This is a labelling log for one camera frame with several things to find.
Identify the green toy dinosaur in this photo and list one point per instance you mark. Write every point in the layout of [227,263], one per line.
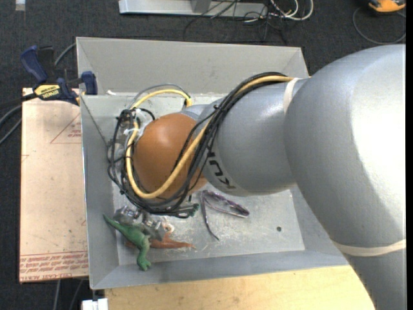
[139,241]

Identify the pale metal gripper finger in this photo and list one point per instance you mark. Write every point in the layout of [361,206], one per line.
[125,215]
[155,229]

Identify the grey metal bin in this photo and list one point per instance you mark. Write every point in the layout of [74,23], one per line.
[258,234]

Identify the purple sunglasses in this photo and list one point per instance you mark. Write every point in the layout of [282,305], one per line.
[222,207]

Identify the orange toy carrot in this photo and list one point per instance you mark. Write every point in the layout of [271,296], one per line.
[175,244]

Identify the brown cardboard board red print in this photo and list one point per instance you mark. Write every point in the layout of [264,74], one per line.
[51,179]

